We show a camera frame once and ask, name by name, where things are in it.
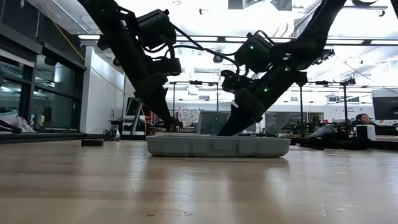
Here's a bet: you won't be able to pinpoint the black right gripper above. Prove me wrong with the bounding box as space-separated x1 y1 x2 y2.
216 77 292 137

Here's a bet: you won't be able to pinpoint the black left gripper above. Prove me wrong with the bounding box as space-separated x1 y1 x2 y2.
132 71 175 130

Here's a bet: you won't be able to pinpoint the grey plastic tool case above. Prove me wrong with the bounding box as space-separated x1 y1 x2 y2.
145 133 292 158

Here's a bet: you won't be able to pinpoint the dark tape roll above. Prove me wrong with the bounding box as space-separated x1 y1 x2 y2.
81 139 104 147

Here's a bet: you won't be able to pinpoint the white stepladder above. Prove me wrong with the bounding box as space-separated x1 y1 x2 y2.
123 101 147 136

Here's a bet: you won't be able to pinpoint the white printed poster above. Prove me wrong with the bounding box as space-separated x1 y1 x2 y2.
179 108 201 127

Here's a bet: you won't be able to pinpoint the black computer monitor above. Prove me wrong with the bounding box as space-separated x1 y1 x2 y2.
372 96 398 121
126 96 141 116

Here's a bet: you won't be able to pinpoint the black work gloves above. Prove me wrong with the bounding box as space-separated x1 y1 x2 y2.
298 124 374 149

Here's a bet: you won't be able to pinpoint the person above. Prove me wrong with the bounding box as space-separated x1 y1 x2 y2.
355 113 374 125

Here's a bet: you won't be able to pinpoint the white box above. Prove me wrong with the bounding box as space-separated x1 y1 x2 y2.
356 124 376 141

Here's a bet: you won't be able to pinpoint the white cloth bundle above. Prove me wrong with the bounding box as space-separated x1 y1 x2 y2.
0 108 35 134

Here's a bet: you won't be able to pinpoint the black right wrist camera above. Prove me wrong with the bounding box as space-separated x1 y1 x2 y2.
220 70 254 93

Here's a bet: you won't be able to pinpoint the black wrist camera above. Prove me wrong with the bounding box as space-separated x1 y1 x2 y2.
220 70 254 93
151 57 183 77

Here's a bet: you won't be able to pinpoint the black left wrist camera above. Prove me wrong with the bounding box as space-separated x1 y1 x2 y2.
151 57 183 77

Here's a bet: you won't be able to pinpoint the black background rig frame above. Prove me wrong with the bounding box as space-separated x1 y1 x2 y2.
169 80 219 118
299 80 357 138

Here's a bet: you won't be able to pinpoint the black right camera cable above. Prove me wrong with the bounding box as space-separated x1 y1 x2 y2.
253 30 274 44

